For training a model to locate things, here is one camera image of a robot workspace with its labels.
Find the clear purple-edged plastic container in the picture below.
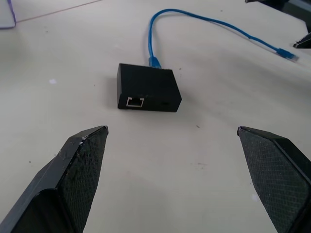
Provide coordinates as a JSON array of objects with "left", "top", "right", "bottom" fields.
[{"left": 0, "top": 0, "right": 17, "bottom": 30}]

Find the black box with ethernet port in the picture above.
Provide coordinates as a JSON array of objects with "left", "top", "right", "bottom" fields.
[{"left": 116, "top": 63, "right": 183, "bottom": 113}]

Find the blue Ethernet cable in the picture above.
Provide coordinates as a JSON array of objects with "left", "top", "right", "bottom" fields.
[{"left": 146, "top": 8, "right": 300, "bottom": 70}]

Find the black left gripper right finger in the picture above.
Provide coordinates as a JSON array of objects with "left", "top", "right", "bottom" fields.
[{"left": 237, "top": 126, "right": 311, "bottom": 233}]

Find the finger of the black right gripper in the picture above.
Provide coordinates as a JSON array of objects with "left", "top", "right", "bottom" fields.
[
  {"left": 244, "top": 0, "right": 311, "bottom": 35},
  {"left": 293, "top": 32, "right": 311, "bottom": 49}
]

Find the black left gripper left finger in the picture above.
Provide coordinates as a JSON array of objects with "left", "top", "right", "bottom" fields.
[{"left": 0, "top": 125, "right": 109, "bottom": 233}]

